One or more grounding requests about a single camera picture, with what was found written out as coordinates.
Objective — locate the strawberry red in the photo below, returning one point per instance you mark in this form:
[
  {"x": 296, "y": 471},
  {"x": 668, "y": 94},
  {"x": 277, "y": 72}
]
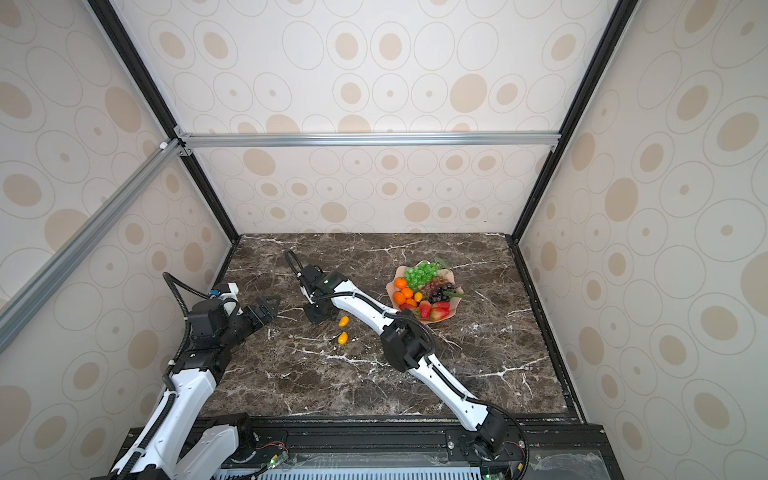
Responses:
[
  {"x": 440, "y": 311},
  {"x": 425, "y": 309}
]

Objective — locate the horizontal aluminium rail back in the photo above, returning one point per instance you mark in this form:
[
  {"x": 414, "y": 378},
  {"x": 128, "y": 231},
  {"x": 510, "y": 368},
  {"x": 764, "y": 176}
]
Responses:
[{"x": 378, "y": 139}]

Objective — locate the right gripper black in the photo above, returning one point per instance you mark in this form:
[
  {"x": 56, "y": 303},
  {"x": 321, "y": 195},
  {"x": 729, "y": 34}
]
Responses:
[{"x": 315, "y": 318}]

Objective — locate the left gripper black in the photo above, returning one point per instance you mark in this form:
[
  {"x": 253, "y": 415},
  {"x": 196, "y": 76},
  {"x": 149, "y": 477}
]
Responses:
[{"x": 255, "y": 314}]

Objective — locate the black grape bunch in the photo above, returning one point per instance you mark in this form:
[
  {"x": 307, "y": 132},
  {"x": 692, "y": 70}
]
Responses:
[{"x": 444, "y": 293}]

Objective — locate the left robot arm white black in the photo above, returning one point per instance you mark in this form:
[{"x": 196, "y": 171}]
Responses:
[{"x": 214, "y": 324}]

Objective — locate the diagonal aluminium rail left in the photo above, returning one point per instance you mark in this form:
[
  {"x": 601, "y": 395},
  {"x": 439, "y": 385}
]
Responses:
[{"x": 22, "y": 308}]

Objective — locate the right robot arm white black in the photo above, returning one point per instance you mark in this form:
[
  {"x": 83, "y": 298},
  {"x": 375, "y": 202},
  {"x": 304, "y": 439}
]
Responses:
[{"x": 408, "y": 347}]

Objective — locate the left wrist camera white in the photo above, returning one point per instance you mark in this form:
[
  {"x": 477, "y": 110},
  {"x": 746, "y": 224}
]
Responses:
[{"x": 228, "y": 294}]

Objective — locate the black frame post left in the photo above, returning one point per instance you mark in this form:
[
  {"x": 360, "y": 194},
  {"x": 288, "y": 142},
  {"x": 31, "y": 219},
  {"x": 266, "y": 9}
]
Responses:
[{"x": 114, "y": 29}]

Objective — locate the black frame post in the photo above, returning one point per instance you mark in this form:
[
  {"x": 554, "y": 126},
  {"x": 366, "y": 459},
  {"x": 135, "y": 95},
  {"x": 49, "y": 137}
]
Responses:
[
  {"x": 114, "y": 29},
  {"x": 606, "y": 46}
]

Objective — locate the black frame post right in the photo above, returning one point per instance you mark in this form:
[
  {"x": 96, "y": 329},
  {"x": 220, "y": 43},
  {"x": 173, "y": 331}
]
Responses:
[{"x": 606, "y": 46}]

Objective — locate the red grape bunch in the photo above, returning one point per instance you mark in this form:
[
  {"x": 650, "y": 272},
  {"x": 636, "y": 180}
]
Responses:
[{"x": 432, "y": 284}]

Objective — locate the green grape bunch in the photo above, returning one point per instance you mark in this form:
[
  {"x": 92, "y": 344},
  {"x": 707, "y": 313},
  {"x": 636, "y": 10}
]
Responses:
[{"x": 422, "y": 273}]

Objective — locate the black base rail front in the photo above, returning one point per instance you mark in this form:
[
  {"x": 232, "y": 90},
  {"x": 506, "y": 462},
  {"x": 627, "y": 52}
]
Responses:
[{"x": 397, "y": 448}]

